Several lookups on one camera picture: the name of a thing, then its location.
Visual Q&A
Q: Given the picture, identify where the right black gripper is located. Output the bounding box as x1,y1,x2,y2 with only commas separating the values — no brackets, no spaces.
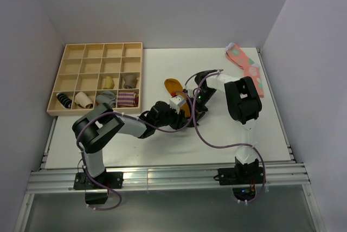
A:
187,87,217,125

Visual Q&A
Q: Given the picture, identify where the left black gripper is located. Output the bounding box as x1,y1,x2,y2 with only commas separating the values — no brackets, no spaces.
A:
155,105,190,131

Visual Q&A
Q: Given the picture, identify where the mustard yellow striped sock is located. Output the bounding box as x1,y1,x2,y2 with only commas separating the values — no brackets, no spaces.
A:
164,78,191,119

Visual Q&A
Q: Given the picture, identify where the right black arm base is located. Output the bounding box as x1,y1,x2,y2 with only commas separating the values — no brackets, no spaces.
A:
213,159,266,205

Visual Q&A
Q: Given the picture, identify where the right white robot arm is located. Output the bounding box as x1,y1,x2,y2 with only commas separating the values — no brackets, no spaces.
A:
191,69,264,183

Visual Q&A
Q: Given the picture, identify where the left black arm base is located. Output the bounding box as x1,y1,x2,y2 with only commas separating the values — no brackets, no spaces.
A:
73,171,123,205

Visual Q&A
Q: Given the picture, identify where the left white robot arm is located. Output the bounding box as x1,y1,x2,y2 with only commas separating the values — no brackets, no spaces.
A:
72,101,191,188

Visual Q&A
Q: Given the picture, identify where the purple striped rolled sock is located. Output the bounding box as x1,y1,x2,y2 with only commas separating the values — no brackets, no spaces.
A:
117,92,139,107

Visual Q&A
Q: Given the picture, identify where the taupe rolled sock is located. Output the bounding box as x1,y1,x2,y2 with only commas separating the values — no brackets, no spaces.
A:
120,73,138,89

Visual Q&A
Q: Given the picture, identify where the grey rolled sock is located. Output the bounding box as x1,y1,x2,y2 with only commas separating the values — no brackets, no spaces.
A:
95,91,117,108

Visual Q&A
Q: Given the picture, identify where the yellow rolled sock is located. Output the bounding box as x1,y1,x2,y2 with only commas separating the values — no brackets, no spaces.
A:
103,76,114,89

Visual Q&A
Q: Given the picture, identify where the pink patterned sock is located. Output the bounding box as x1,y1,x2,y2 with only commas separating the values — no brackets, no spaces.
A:
224,42,264,98

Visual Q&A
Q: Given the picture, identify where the wooden compartment tray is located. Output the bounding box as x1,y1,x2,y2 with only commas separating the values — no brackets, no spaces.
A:
47,42,143,116

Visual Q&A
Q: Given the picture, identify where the beige rolled sock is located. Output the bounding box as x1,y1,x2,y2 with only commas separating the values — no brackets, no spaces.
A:
74,92,93,109

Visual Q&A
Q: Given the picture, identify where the black rolled sock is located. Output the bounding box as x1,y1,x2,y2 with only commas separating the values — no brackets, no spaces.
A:
56,93,72,109

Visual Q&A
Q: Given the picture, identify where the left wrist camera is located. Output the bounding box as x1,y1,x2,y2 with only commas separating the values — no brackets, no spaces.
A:
169,95,186,114

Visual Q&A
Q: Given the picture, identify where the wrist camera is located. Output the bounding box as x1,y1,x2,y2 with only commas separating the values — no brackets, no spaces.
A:
186,88,196,98
169,95,186,114

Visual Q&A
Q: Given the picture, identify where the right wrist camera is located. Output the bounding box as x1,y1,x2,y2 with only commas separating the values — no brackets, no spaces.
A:
186,88,196,98

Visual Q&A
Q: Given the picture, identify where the aluminium mounting rail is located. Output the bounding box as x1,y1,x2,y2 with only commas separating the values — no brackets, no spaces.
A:
25,162,310,194

